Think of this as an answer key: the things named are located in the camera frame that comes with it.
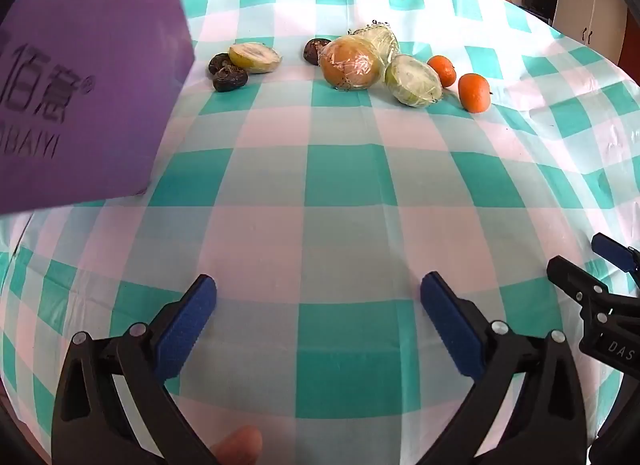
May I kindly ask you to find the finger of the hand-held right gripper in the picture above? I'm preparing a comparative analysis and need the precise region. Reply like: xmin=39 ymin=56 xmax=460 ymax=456
xmin=591 ymin=232 xmax=640 ymax=291
xmin=546 ymin=255 xmax=640 ymax=382

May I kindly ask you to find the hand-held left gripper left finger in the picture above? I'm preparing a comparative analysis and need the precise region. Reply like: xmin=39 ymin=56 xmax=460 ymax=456
xmin=51 ymin=274 xmax=221 ymax=465

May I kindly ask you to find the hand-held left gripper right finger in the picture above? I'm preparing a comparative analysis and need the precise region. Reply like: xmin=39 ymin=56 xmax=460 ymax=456
xmin=420 ymin=271 xmax=588 ymax=465

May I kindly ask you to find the small mandarin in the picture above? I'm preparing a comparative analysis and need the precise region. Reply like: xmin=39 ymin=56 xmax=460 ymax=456
xmin=458 ymin=73 xmax=491 ymax=113
xmin=426 ymin=55 xmax=457 ymax=88

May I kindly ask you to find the purple cardboard box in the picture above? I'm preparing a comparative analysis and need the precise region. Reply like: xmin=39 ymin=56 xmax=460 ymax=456
xmin=0 ymin=0 xmax=196 ymax=216

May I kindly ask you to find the large plastic-wrapped orange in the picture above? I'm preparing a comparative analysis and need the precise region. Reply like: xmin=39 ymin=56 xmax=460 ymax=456
xmin=318 ymin=35 xmax=383 ymax=92

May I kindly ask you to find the bagged green cabbage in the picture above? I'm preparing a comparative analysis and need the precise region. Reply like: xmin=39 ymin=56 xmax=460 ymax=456
xmin=348 ymin=19 xmax=402 ymax=63

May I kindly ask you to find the green white checked tablecloth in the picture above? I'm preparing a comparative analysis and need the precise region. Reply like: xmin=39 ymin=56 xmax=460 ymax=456
xmin=0 ymin=0 xmax=640 ymax=465

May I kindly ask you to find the dark dried date front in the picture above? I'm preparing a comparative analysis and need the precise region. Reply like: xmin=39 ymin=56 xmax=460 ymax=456
xmin=212 ymin=66 xmax=249 ymax=93

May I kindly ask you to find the dark dried date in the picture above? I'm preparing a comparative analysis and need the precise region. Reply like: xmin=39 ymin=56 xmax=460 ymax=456
xmin=212 ymin=66 xmax=249 ymax=93
xmin=208 ymin=52 xmax=233 ymax=77

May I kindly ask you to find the dark dried date back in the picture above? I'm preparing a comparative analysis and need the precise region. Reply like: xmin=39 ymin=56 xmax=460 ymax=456
xmin=208 ymin=52 xmax=233 ymax=77

